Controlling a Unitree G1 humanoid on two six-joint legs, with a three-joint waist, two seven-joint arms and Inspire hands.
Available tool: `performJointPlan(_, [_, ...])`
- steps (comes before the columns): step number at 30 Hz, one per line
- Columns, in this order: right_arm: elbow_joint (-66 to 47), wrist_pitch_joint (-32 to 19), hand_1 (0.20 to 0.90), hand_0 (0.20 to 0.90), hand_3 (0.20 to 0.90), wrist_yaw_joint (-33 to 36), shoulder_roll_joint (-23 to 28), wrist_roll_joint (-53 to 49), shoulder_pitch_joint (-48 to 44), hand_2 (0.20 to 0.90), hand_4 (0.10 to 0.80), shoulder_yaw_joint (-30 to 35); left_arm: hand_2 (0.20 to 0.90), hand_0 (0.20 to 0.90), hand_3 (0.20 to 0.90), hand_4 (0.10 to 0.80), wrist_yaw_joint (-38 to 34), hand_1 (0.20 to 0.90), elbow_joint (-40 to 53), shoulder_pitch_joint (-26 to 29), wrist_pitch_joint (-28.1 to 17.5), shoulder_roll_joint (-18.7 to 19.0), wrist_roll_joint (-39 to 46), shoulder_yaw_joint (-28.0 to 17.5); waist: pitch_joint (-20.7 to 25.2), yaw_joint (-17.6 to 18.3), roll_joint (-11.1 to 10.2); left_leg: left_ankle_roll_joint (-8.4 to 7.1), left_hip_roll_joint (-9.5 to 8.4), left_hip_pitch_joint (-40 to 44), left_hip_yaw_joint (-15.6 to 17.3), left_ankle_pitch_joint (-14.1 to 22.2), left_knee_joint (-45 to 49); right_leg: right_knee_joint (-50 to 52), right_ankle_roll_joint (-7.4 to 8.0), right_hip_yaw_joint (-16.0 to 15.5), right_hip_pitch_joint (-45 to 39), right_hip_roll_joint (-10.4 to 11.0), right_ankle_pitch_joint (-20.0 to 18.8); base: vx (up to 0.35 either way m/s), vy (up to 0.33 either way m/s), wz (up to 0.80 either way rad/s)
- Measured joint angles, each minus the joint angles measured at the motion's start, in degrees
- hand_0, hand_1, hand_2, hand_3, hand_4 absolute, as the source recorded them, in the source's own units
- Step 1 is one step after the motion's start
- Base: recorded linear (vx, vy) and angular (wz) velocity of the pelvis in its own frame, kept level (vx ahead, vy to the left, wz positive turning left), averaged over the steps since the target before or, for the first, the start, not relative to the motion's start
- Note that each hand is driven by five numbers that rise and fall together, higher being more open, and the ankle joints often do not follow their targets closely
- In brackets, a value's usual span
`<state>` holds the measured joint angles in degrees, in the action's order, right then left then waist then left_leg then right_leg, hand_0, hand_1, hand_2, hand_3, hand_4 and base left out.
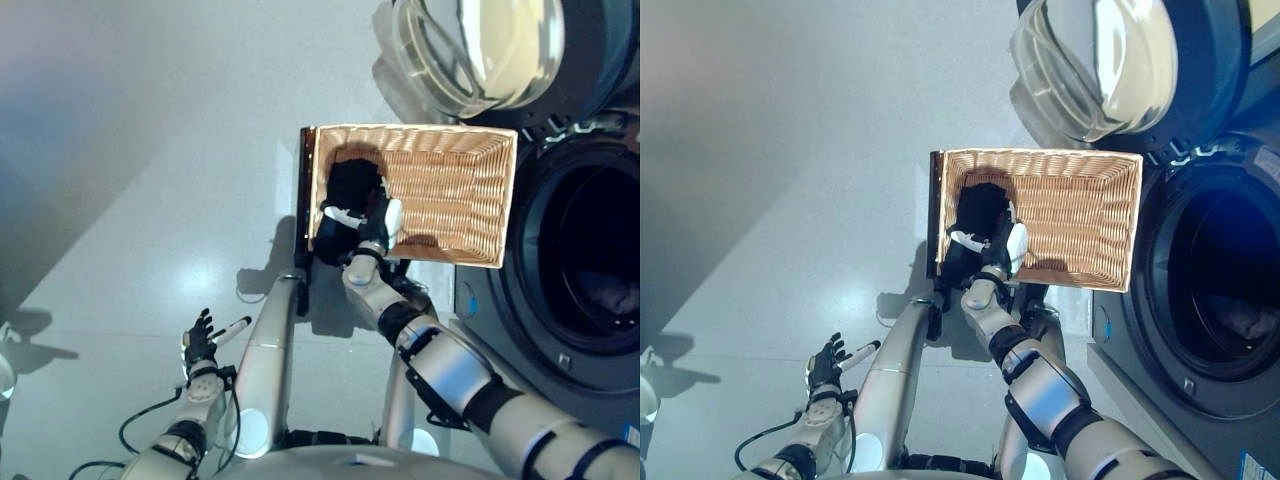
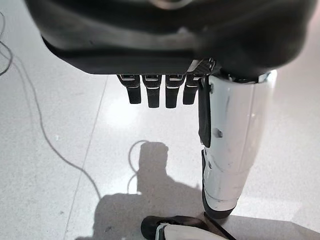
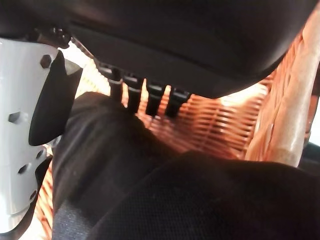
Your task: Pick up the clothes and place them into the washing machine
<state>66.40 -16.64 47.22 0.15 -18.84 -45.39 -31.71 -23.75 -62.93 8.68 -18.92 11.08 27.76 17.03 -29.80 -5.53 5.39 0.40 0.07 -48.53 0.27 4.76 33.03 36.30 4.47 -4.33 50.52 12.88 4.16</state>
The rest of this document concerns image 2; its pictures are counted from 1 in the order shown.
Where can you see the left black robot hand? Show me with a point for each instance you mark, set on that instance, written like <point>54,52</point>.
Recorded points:
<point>162,37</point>

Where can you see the left silver robot leg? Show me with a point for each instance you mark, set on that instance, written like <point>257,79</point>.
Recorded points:
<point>175,230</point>

